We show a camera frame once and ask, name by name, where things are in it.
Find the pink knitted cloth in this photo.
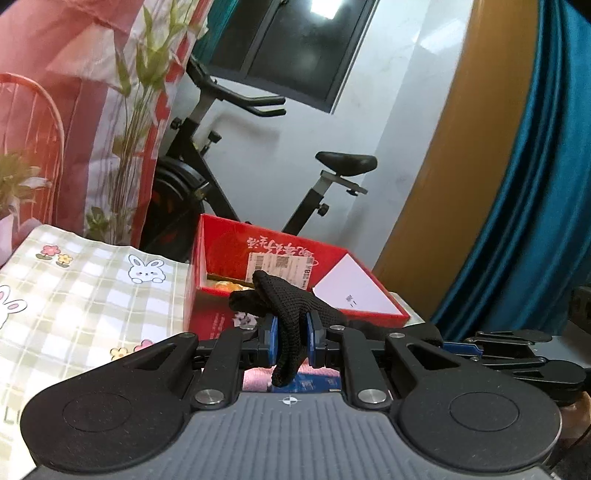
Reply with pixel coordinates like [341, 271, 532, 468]
[242, 367, 274, 394]

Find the teal window curtain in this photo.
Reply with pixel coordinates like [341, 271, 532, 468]
[193, 0, 234, 49]

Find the blue curtain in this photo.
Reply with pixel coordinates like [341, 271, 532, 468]
[429, 0, 591, 333]

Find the orange yellow item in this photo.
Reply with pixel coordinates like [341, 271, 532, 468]
[206, 273, 256, 292]

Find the green checkered cartoon tablecloth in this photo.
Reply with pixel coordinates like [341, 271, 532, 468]
[0, 224, 426, 439]

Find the black knitted glove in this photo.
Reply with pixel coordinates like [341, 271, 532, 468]
[228, 271, 444, 387]

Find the black exercise bike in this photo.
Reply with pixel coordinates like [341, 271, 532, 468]
[139, 55, 378, 264]

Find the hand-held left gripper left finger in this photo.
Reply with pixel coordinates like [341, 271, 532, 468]
[117, 318, 280, 411]

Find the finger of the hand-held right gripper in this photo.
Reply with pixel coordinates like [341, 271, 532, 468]
[475, 354, 587, 403]
[443, 329, 553, 358]

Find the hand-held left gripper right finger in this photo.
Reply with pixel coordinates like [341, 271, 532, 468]
[306, 309, 467, 411]

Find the red strawberry print cardboard box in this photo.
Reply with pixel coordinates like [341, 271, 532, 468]
[185, 213, 411, 352]

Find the dark window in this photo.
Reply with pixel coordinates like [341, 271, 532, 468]
[191, 0, 379, 115]

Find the blue packet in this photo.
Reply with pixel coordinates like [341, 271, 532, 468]
[271, 368, 343, 394]

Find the wooden door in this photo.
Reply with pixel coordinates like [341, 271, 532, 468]
[372, 0, 541, 296]

